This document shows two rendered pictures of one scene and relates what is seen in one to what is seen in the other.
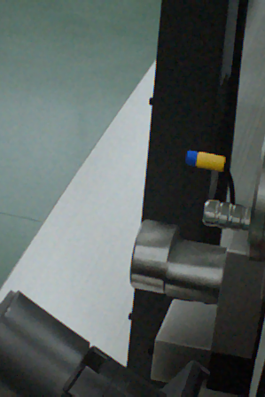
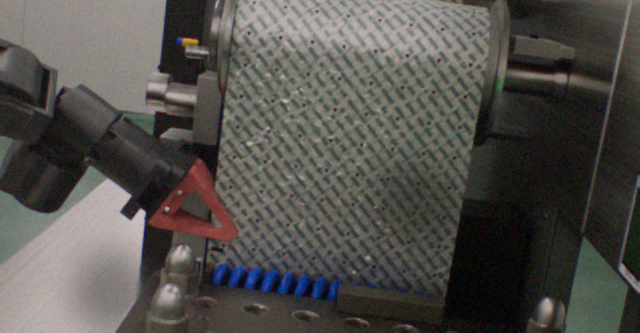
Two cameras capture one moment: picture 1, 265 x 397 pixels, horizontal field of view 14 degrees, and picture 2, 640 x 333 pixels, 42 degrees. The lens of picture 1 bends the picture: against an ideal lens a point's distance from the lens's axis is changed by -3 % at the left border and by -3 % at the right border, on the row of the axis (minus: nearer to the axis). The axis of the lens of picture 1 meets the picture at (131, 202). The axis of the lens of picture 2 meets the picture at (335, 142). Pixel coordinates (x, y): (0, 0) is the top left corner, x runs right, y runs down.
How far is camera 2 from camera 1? 0.36 m
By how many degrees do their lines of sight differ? 20
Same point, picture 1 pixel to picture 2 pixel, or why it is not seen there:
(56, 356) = (103, 111)
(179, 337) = (173, 136)
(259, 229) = (214, 41)
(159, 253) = (161, 83)
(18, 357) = (81, 109)
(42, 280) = (87, 216)
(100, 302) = (125, 226)
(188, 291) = (178, 105)
